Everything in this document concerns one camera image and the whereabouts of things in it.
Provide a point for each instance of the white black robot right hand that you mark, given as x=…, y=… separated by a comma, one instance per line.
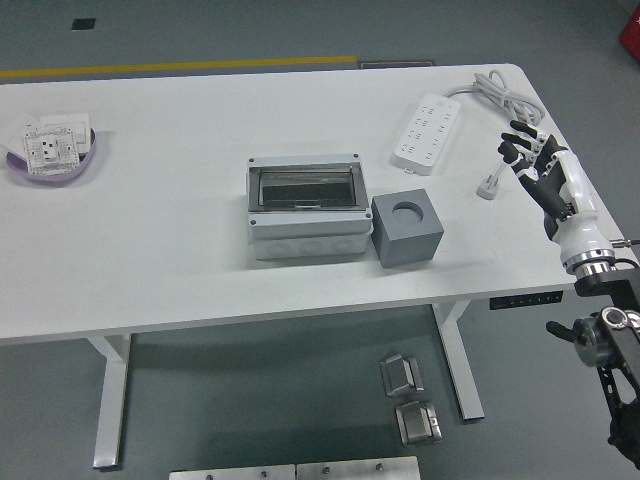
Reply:
x=575, y=200

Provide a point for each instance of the grey junction box with lid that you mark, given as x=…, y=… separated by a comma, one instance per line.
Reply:
x=305, y=230

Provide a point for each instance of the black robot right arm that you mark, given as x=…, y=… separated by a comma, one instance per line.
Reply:
x=622, y=345

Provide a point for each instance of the grey cube with round hole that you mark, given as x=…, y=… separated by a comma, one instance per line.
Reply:
x=400, y=245

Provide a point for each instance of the metal floor socket box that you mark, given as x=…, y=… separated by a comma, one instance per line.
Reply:
x=417, y=425
x=400, y=375

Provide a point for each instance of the black table control panel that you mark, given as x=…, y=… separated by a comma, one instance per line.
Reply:
x=525, y=301

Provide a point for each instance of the white power strip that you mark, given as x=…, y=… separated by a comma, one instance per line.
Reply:
x=425, y=130

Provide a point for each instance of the red object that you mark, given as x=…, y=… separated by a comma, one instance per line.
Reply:
x=631, y=30

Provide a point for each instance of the white right table leg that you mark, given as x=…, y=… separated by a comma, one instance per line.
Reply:
x=467, y=380

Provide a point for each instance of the white table leg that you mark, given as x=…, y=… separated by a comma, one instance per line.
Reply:
x=467, y=380
x=109, y=400

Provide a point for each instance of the dark framed floor plate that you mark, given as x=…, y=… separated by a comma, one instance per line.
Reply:
x=395, y=65

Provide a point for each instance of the white left table leg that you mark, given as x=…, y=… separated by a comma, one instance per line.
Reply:
x=109, y=400

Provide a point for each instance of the black floor hatch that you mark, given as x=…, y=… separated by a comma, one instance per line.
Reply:
x=83, y=24

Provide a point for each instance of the purple bowl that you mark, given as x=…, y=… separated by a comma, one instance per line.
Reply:
x=50, y=176

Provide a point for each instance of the printed white socket plate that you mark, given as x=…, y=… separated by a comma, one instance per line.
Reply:
x=47, y=150

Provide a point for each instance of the plain white switch plate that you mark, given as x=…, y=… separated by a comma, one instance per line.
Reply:
x=65, y=122
x=17, y=127

